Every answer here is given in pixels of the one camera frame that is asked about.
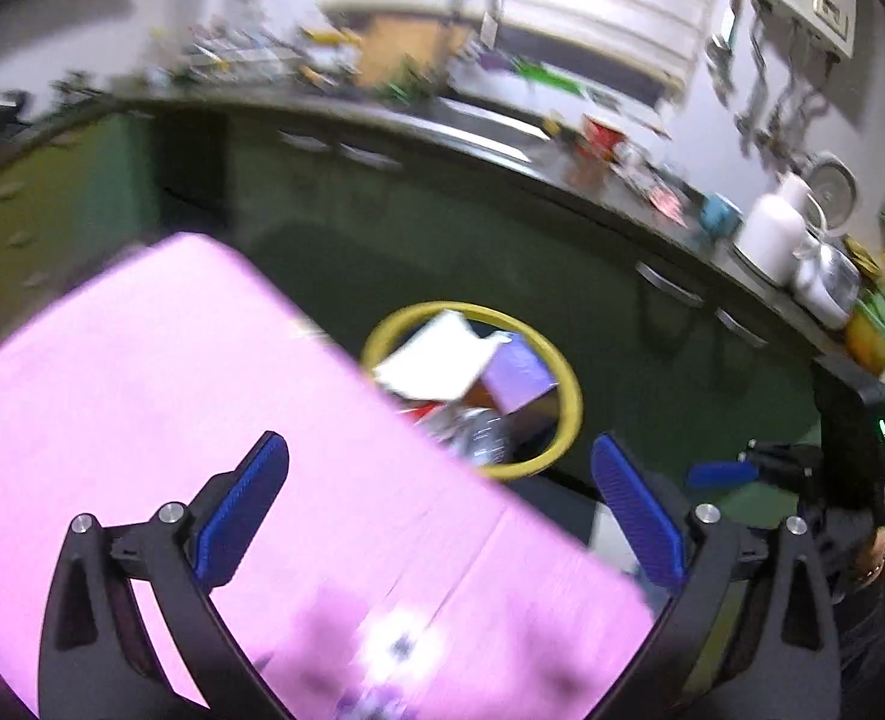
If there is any yellow-rimmed black bin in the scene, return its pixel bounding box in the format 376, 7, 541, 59
359, 301, 584, 481

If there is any person's right hand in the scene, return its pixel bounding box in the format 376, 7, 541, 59
854, 526, 885, 590

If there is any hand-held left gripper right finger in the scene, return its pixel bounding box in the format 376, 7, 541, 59
584, 433, 844, 720

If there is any red container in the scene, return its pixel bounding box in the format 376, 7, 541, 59
581, 116, 627, 162

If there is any metal kitchen sink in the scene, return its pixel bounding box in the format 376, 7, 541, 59
427, 97, 556, 158

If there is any purple cardboard box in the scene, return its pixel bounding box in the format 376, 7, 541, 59
483, 334, 557, 415

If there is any black wok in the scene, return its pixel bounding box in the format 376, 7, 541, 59
0, 90, 34, 140

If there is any green potted plant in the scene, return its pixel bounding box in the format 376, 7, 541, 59
389, 67, 436, 102

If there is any round metal lid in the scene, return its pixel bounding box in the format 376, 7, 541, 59
806, 154, 859, 230

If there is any blue mug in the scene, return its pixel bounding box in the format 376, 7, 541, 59
699, 193, 743, 237

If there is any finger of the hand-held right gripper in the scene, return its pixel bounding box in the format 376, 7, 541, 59
686, 442, 818, 496

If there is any metal sink faucet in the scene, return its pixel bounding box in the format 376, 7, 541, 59
448, 0, 505, 46

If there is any green stove-side base cabinet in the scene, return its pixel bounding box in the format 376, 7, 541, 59
0, 112, 162, 316

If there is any pink floral tablecloth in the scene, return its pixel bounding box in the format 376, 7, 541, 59
0, 232, 657, 720

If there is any cluttered utensil rack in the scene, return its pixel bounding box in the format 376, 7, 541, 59
149, 15, 361, 91

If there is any pink packet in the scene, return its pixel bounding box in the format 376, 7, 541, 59
648, 187, 687, 222

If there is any grey water heater hose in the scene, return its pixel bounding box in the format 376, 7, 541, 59
742, 11, 769, 136
768, 52, 826, 143

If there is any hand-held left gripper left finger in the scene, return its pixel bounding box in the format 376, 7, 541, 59
37, 431, 297, 720

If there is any dark kitchen countertop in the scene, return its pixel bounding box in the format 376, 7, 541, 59
0, 86, 863, 361

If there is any green sink-side base cabinet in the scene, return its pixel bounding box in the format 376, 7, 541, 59
149, 109, 848, 481

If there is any white window blind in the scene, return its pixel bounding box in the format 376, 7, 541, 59
322, 0, 732, 87

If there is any stack of green yellow bowls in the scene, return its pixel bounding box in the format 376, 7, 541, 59
843, 270, 885, 376

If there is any white paper sheet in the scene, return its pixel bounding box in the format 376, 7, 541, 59
373, 311, 514, 402

